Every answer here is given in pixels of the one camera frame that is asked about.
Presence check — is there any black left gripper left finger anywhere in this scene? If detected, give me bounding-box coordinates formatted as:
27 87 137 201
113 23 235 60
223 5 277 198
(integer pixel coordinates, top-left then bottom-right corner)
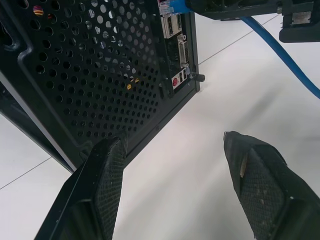
34 135 128 240

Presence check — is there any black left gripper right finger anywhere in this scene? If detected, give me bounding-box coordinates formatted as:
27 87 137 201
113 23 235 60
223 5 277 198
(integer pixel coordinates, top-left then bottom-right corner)
223 130 320 240

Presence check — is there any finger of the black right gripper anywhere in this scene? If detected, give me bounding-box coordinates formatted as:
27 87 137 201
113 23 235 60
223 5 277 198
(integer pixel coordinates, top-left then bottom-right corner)
185 0 315 21

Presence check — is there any blue ethernet cable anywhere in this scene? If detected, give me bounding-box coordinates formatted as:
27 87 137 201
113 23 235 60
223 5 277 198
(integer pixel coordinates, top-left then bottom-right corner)
158 0 320 100

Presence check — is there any black computer tower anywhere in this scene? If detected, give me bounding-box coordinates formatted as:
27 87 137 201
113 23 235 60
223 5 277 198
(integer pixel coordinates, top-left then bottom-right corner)
0 0 201 174

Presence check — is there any black thumbscrew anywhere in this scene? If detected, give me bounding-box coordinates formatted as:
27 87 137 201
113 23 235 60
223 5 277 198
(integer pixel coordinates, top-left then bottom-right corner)
190 73 206 83

